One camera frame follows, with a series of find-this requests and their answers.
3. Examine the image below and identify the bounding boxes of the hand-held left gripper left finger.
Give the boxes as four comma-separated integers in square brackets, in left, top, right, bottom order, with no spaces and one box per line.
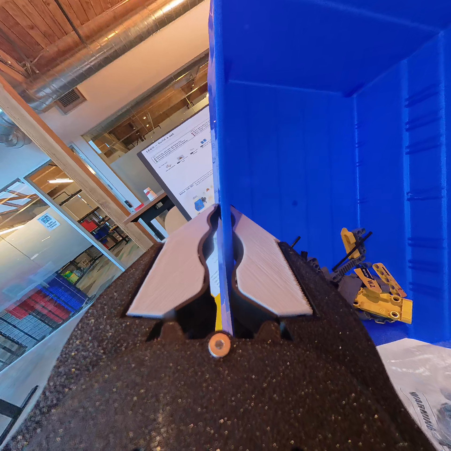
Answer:
[126,205,220,337]

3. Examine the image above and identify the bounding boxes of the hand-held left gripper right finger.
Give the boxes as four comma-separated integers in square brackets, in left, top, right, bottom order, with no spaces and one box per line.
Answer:
[231,206,315,337]

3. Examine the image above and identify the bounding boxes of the large clear labelled bag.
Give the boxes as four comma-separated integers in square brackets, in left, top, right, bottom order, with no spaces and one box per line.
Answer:
[377,338,451,451]

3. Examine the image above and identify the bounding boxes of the round wooden chair back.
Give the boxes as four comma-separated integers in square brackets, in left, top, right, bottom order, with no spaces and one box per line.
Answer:
[162,207,189,237]

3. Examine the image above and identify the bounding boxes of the dark wooden table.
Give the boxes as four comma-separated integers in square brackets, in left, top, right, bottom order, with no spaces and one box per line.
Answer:
[123,191,175,244]

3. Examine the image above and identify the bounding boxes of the white instruction sign board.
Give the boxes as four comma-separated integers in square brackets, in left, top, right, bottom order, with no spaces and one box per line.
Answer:
[137,105,215,222]

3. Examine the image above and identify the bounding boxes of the pile of dark parts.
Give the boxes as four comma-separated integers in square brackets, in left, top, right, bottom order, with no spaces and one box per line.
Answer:
[330,226,415,326]

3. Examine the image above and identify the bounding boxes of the blue bin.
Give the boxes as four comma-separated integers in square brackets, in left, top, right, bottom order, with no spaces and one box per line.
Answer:
[207,0,451,347]

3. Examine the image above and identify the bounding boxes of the storage shelf with bins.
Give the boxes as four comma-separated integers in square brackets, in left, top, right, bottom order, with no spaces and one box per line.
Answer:
[0,274,91,370]

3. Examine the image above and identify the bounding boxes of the wooden pillar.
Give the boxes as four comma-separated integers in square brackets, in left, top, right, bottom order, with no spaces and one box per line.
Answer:
[0,73,160,252]

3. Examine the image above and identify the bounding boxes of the small blue wall sign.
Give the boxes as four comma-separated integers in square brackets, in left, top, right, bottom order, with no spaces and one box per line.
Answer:
[36,211,61,232]

